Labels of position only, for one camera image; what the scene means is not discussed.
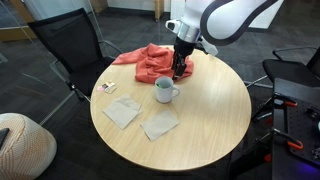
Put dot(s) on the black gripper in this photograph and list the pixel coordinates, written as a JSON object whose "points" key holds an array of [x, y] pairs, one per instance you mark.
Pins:
{"points": [[185, 48]]}

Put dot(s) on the green pen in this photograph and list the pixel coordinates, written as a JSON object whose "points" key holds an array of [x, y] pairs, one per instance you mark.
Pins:
{"points": [[159, 85]]}

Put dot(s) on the white ceramic mug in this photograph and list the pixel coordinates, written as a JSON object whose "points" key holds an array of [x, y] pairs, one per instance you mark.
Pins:
{"points": [[165, 93]]}

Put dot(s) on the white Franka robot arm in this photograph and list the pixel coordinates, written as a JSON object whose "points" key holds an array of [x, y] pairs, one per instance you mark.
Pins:
{"points": [[226, 20]]}

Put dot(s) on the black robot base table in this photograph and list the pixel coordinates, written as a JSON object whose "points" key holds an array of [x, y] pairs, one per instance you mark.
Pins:
{"points": [[300, 126]]}

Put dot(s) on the crumpled red cloth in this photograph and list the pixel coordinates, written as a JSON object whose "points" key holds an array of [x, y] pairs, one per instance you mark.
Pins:
{"points": [[153, 65]]}

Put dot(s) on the grey paper napkin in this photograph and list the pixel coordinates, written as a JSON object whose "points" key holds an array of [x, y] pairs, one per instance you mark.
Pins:
{"points": [[160, 125], [121, 111]]}

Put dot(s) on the small printed card packet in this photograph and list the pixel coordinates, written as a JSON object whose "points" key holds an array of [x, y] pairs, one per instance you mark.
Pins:
{"points": [[108, 87]]}

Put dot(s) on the orange black clamp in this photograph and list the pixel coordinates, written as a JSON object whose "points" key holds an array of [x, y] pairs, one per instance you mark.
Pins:
{"points": [[290, 103], [295, 144]]}

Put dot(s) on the white knitted pouf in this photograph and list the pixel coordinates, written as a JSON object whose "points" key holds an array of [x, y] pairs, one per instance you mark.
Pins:
{"points": [[26, 150]]}

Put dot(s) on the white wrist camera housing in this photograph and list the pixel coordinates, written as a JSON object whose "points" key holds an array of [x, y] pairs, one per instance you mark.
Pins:
{"points": [[210, 48]]}

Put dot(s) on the light wooden post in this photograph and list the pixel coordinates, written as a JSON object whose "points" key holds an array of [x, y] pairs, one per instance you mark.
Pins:
{"points": [[159, 8]]}

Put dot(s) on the light wooden shelf frame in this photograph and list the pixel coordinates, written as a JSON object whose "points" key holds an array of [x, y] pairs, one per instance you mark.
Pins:
{"points": [[20, 34]]}

